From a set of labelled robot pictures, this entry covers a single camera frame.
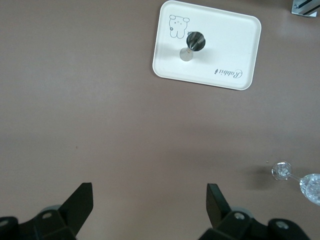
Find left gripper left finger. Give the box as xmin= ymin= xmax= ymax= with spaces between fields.
xmin=18 ymin=182 xmax=94 ymax=240

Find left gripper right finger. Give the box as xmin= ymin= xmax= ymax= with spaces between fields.
xmin=197 ymin=183 xmax=269 ymax=240

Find steel double jigger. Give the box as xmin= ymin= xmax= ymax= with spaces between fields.
xmin=179 ymin=30 xmax=207 ymax=63

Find clear crystal wine glass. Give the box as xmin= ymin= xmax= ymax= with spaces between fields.
xmin=271 ymin=160 xmax=320 ymax=207

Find brown table cover sheet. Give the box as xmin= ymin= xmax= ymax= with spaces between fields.
xmin=0 ymin=0 xmax=320 ymax=240

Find cream rabbit print tray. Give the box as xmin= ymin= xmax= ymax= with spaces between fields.
xmin=150 ymin=0 xmax=263 ymax=92

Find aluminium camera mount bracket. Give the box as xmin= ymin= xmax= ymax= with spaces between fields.
xmin=290 ymin=0 xmax=320 ymax=18

